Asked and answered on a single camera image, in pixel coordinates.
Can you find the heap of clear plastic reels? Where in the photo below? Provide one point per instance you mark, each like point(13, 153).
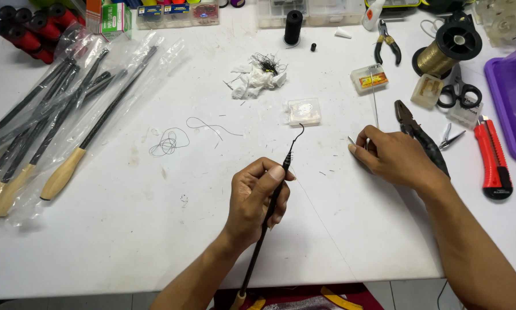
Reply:
point(503, 21)

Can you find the black combination pliers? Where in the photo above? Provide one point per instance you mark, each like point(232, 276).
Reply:
point(426, 140)

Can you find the yellow rimmed tackle box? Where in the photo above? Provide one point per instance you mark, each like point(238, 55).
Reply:
point(395, 3)

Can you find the coiled black thread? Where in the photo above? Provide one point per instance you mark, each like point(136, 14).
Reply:
point(168, 143)

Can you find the small silver thread nippers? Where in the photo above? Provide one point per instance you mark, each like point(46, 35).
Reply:
point(447, 140)

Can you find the clear plastic hook box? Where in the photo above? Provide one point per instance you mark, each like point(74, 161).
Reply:
point(304, 112)

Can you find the person's right hand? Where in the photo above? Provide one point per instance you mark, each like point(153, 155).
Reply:
point(402, 159)

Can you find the row of hook packet boxes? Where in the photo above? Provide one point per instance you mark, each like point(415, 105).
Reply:
point(178, 15)

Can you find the small clear box gold hooks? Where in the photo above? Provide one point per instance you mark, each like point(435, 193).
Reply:
point(426, 91)

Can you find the small silver metal piece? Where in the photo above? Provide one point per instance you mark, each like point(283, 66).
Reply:
point(351, 139)

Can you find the purple plastic tray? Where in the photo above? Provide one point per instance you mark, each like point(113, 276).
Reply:
point(514, 99)

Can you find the person's red yellow clothing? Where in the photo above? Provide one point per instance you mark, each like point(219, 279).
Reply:
point(301, 299)

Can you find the white cone cap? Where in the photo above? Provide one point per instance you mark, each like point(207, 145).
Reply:
point(342, 33)

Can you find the person's left hand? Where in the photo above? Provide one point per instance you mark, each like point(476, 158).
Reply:
point(247, 202)

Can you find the black rod with hook tip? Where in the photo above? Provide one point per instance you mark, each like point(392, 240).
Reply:
point(258, 254)

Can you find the green white carton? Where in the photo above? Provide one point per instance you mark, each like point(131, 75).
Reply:
point(114, 19)

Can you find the thin clear fishing line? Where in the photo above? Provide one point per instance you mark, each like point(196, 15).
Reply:
point(324, 228)

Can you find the loose black thread strand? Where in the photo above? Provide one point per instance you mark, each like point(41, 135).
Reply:
point(210, 126)

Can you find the long thin metal needle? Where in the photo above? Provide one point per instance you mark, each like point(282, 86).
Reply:
point(374, 101)

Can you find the clear box orange label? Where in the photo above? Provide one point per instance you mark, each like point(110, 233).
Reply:
point(369, 79)

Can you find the heap of red thread spools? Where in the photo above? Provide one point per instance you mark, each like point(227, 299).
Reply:
point(34, 34)

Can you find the gold thread black spool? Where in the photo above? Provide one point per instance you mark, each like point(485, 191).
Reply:
point(449, 45)

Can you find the clear compartment organiser boxes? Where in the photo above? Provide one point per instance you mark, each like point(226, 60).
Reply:
point(312, 12)

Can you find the white glue bottle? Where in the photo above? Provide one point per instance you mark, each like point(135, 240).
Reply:
point(372, 15)

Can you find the small clear box handwritten label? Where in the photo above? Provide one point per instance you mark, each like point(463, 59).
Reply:
point(464, 114)

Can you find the tangle of black thread scraps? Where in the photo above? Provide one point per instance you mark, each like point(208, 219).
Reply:
point(268, 63)

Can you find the red utility knife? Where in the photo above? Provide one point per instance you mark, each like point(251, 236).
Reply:
point(492, 159)

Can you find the crumpled white tissue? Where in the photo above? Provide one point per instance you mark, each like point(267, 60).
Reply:
point(256, 82)

